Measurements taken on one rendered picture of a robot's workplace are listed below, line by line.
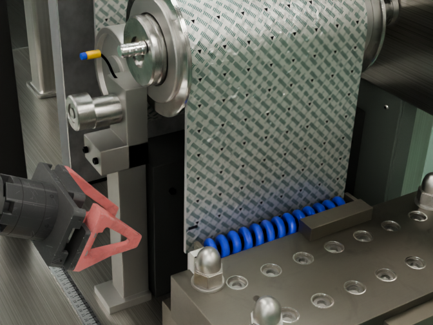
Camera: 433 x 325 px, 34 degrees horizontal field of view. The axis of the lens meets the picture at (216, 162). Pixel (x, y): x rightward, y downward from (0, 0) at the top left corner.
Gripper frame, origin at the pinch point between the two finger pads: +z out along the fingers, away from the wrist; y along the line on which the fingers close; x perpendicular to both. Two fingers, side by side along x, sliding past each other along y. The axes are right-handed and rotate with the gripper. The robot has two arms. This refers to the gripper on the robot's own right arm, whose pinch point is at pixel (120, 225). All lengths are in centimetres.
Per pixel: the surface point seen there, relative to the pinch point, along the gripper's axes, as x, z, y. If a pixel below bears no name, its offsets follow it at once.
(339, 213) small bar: 9.1, 24.8, 5.1
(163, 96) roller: 14.0, 0.3, -3.4
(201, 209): 3.8, 9.1, 0.1
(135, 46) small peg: 17.9, -4.9, -4.2
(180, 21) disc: 22.2, -3.4, -0.9
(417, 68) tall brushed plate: 28.3, 30.7, 0.0
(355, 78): 24.1, 21.8, -0.2
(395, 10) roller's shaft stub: 33.4, 27.2, -4.5
